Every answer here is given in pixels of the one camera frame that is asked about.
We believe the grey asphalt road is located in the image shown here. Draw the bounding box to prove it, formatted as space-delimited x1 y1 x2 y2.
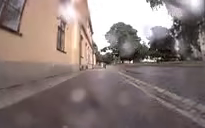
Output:
118 63 205 109

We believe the tall tree with pale trunk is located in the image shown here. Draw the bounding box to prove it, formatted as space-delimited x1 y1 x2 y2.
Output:
146 0 205 62

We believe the large green tree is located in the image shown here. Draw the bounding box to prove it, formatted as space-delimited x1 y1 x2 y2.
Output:
100 21 149 64

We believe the orange plastered building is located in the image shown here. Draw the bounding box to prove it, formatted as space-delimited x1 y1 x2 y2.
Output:
0 0 98 93

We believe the dark green tree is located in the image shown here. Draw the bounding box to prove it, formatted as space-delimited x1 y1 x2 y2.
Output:
146 25 179 63

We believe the pale paving strip by wall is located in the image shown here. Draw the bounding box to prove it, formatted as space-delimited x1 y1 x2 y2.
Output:
0 69 86 114

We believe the pale stone kerb strip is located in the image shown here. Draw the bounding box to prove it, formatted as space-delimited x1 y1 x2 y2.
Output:
117 70 205 128

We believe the dark grey asphalt pavement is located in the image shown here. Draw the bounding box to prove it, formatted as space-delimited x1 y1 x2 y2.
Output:
0 68 204 128

